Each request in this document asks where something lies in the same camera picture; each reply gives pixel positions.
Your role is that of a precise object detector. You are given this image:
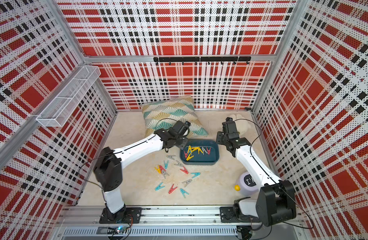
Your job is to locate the teal clothespin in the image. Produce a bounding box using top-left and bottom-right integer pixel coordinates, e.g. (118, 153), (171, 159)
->
(179, 188), (189, 198)
(154, 182), (165, 191)
(191, 173), (201, 179)
(163, 160), (169, 169)

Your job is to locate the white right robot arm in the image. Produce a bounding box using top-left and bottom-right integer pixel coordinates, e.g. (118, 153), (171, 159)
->
(216, 118), (297, 227)

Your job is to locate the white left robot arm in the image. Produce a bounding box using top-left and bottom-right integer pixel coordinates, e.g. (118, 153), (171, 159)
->
(93, 121), (191, 216)

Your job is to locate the teal plastic storage box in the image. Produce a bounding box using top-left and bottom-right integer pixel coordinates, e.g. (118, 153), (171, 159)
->
(179, 139), (220, 166)

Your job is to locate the white plush teddy bear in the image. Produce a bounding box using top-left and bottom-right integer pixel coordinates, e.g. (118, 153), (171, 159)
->
(230, 114), (252, 136)

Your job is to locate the teal yellow patterned pillow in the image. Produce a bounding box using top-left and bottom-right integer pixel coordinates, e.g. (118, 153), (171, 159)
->
(141, 95), (209, 138)

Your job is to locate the green circuit board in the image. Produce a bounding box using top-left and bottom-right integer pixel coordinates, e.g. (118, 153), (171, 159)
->
(107, 226), (127, 235)

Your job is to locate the black wall hook rail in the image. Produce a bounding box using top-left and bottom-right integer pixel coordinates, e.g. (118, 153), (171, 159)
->
(153, 56), (252, 64)

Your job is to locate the white wire mesh shelf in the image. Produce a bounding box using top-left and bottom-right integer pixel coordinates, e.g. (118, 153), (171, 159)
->
(36, 65), (100, 127)

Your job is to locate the metal base rail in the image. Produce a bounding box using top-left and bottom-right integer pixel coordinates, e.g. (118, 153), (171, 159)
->
(63, 205), (281, 238)

